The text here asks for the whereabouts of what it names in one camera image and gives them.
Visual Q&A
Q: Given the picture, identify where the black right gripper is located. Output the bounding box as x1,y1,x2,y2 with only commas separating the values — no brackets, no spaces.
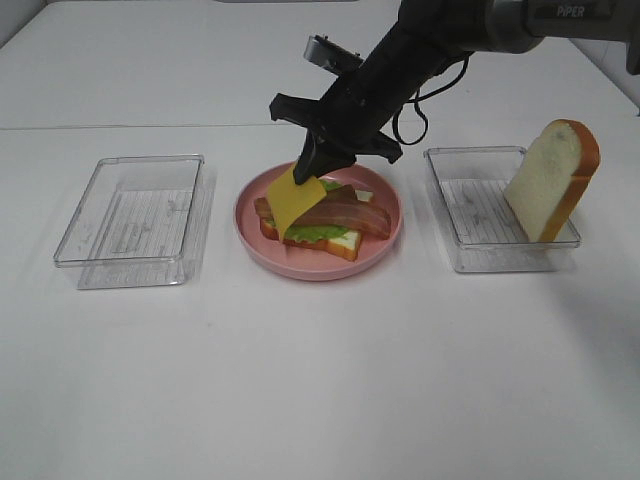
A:
269,67,403,185

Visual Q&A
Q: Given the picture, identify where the yellow cheese slice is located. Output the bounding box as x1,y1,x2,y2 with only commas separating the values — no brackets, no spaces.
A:
266,164,327,242

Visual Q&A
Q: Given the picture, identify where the brown bacon strip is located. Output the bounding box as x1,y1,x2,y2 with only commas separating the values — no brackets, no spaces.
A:
254,182,374,221

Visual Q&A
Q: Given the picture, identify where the green lettuce leaf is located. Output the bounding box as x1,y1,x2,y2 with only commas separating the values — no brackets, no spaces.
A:
264,179,351,245

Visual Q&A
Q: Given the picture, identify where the bread slice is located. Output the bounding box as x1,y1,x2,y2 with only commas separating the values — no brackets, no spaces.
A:
258,188,376,262
504,119,600,243

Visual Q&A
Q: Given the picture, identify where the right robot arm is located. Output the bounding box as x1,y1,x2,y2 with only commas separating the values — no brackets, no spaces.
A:
269,0,639,185

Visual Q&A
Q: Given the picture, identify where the pink round plate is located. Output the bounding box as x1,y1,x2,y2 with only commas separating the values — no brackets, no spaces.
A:
234,163,403,281

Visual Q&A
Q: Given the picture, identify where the clear right plastic tray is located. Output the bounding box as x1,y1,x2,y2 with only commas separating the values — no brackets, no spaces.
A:
424,146,582,274

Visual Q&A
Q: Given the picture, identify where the clear plastic tray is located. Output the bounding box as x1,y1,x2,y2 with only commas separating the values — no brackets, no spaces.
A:
424,146,582,274
53,155,215,290

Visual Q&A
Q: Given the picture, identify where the clear left plastic tray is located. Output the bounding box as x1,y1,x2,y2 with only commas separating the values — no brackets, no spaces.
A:
53,155,215,290

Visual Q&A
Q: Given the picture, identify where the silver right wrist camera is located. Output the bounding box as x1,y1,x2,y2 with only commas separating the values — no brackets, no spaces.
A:
303,35,364,76

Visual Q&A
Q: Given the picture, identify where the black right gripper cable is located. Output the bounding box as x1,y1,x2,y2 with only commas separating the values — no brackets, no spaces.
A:
391,49,474,147

